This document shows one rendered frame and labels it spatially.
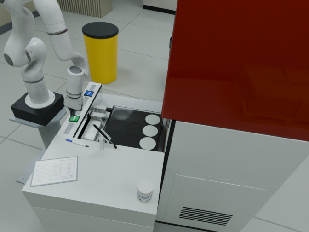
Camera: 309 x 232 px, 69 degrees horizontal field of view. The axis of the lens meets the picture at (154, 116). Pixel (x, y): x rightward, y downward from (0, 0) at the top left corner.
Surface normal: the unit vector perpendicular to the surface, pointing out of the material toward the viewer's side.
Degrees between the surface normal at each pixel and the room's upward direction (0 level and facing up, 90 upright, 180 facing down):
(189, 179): 90
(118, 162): 0
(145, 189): 0
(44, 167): 0
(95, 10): 90
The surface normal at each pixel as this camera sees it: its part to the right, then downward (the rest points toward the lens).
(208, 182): -0.14, 0.67
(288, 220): 0.09, -0.73
